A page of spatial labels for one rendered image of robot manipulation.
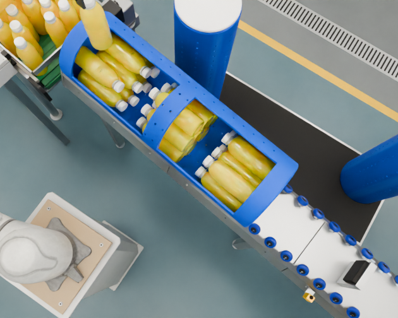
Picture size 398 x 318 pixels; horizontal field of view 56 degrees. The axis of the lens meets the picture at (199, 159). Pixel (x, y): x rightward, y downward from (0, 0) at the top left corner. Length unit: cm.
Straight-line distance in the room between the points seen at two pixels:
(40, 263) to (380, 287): 118
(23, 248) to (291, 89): 207
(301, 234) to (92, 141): 153
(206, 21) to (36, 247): 105
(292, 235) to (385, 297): 40
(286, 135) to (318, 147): 21
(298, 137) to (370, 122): 60
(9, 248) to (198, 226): 142
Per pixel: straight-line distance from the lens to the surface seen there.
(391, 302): 163
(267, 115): 243
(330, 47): 297
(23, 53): 159
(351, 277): 141
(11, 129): 271
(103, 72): 138
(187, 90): 124
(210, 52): 171
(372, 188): 219
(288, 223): 148
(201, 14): 162
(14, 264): 115
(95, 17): 118
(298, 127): 245
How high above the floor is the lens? 235
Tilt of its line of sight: 75 degrees down
